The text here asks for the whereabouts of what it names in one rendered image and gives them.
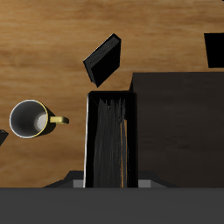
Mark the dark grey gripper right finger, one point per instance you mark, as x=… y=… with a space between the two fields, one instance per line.
x=147 y=178

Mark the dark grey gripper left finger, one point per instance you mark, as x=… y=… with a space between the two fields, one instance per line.
x=74 y=178

